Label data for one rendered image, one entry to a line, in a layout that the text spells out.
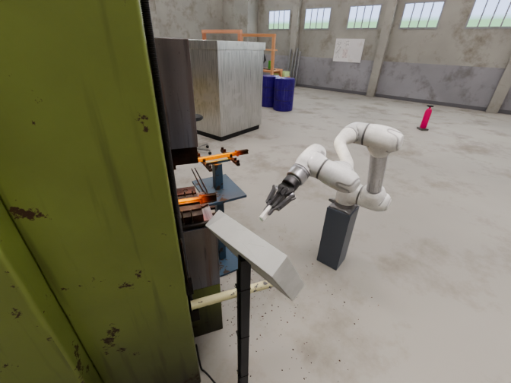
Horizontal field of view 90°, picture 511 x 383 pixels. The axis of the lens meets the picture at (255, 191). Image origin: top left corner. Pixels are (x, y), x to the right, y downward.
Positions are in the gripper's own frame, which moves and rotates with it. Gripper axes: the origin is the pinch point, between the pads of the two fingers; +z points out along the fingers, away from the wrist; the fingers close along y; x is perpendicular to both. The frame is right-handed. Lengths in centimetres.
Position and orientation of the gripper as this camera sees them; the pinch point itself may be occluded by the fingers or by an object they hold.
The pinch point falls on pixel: (266, 213)
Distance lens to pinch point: 110.3
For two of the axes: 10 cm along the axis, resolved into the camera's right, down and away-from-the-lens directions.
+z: -6.3, 7.2, -2.8
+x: -3.3, -5.8, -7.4
